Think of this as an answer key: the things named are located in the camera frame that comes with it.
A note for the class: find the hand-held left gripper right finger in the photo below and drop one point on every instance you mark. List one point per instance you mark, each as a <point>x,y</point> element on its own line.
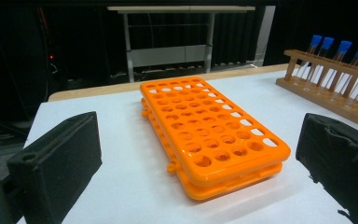
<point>341,161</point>

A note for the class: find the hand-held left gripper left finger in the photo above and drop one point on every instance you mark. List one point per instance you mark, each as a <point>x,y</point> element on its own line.
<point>59,161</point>

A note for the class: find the wooden test tube rack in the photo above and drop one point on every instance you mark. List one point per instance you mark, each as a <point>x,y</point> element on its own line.
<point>323,62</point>

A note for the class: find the orange plastic tube rack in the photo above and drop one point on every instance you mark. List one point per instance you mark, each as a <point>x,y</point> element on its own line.
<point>217,174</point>

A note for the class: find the white table mat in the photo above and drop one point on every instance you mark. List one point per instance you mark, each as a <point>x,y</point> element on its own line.
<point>130,155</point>

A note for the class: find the pale upright panel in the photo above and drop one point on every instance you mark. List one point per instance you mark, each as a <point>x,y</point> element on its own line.
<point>265,34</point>

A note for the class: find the grey metal desk frame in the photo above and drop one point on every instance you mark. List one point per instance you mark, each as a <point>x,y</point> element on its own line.
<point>164,56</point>

